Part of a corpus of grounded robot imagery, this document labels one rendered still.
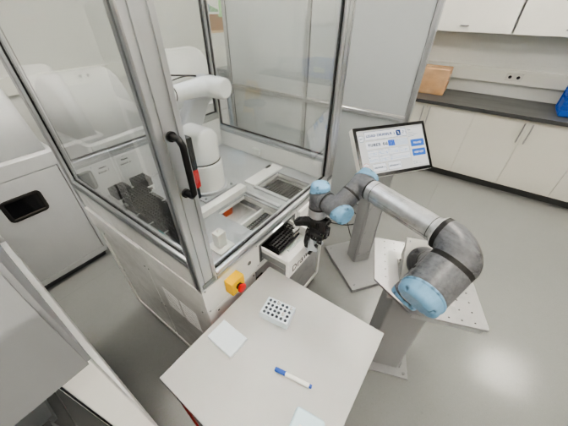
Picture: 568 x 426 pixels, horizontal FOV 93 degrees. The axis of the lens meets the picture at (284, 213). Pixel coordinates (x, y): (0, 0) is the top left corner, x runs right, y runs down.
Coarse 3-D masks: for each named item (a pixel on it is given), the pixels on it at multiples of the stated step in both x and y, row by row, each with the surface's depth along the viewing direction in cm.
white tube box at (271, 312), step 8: (264, 304) 112; (272, 304) 112; (280, 304) 112; (264, 312) 111; (272, 312) 109; (280, 312) 109; (288, 312) 110; (272, 320) 108; (280, 320) 106; (288, 320) 106
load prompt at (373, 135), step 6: (366, 132) 162; (372, 132) 163; (378, 132) 164; (384, 132) 165; (390, 132) 166; (396, 132) 167; (402, 132) 168; (366, 138) 162; (372, 138) 163; (378, 138) 164; (384, 138) 165
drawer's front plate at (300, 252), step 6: (300, 246) 120; (294, 252) 117; (300, 252) 119; (306, 252) 126; (288, 258) 115; (294, 258) 116; (300, 258) 122; (306, 258) 129; (288, 264) 114; (294, 264) 119; (300, 264) 125; (288, 270) 116; (294, 270) 122; (288, 276) 119
